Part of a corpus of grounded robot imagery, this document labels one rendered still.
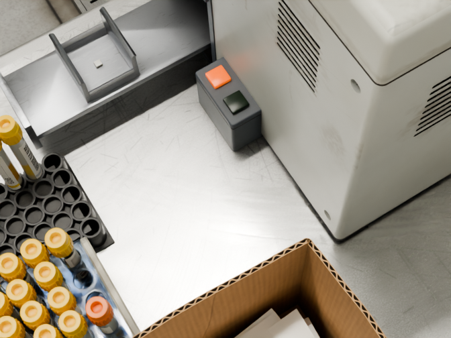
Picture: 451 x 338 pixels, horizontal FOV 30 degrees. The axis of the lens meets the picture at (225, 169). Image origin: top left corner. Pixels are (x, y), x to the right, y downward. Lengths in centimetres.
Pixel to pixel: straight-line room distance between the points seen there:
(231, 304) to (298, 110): 15
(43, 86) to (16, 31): 118
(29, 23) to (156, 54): 119
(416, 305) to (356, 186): 14
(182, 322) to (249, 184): 20
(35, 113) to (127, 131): 8
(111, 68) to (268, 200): 17
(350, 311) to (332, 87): 14
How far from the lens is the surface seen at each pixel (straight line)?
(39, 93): 72
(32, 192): 70
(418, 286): 69
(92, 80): 72
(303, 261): 56
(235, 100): 68
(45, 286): 58
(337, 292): 54
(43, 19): 190
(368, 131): 51
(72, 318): 57
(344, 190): 60
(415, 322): 68
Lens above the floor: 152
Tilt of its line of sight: 66 degrees down
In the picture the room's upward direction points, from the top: 5 degrees counter-clockwise
